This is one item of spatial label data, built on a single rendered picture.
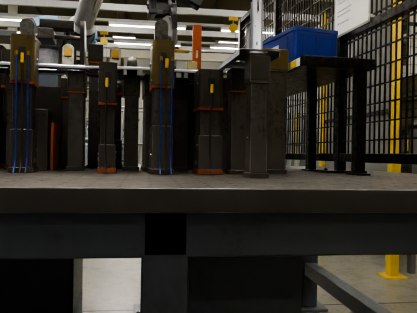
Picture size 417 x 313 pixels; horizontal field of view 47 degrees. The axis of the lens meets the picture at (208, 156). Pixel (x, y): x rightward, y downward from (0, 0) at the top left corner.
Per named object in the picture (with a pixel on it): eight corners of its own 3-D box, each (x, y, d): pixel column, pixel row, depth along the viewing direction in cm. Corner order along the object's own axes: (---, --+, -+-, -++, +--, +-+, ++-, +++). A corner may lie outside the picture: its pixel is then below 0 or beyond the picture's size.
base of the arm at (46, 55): (31, 72, 211) (31, 50, 211) (66, 74, 213) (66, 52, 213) (22, 67, 196) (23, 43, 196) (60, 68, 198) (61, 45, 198)
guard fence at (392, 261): (408, 279, 295) (414, -45, 294) (387, 279, 293) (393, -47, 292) (326, 240, 428) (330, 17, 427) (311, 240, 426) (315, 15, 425)
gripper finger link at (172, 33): (157, 48, 141) (154, 18, 141) (177, 48, 142) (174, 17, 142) (159, 45, 138) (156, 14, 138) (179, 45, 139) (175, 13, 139)
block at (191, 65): (185, 169, 160) (187, 60, 160) (183, 169, 163) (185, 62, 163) (195, 169, 160) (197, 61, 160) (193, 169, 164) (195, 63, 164)
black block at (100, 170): (95, 175, 121) (97, 59, 120) (97, 173, 130) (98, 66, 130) (116, 175, 122) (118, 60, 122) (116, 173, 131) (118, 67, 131)
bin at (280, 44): (293, 67, 149) (294, 25, 149) (253, 81, 178) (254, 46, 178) (339, 71, 154) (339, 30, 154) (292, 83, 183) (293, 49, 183)
